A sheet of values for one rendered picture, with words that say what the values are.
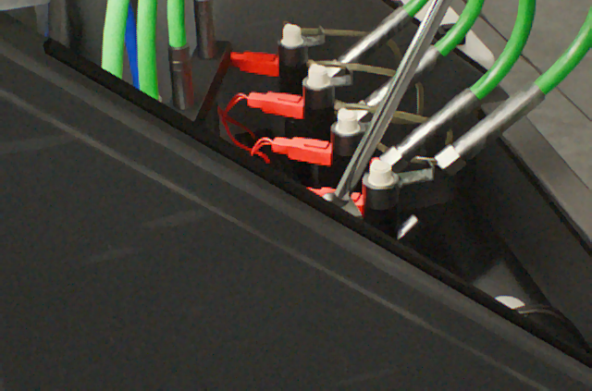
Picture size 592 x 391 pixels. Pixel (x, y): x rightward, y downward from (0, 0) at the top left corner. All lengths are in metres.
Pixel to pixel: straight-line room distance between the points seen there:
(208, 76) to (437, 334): 0.57
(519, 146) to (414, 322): 0.73
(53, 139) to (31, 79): 0.03
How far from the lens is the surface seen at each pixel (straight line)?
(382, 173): 1.02
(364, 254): 0.61
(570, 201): 1.29
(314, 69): 1.16
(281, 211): 0.58
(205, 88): 1.16
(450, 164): 1.04
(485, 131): 1.04
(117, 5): 0.90
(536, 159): 1.34
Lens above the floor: 1.68
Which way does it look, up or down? 34 degrees down
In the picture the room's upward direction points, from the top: 2 degrees counter-clockwise
